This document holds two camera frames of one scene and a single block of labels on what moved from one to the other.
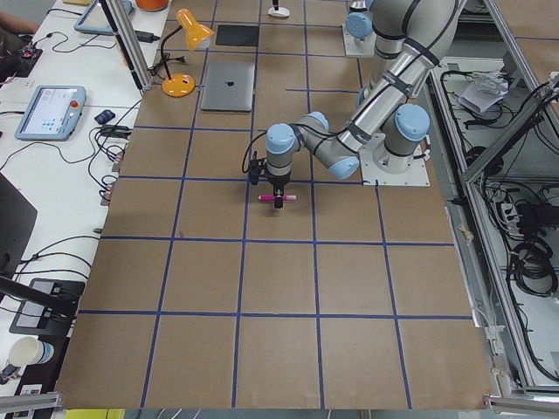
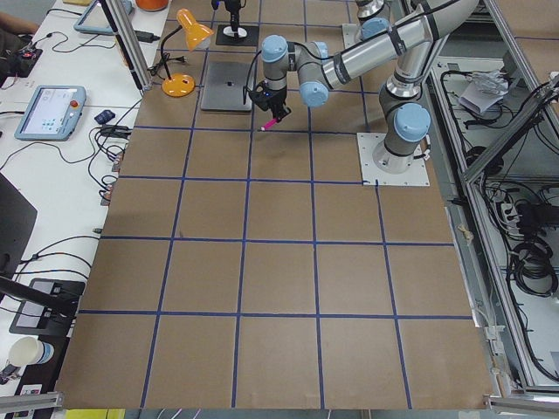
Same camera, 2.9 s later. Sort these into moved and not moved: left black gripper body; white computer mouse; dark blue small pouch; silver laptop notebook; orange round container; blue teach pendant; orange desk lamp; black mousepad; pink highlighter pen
Moved: pink highlighter pen; left black gripper body; white computer mouse
Not moved: blue teach pendant; orange desk lamp; black mousepad; orange round container; silver laptop notebook; dark blue small pouch
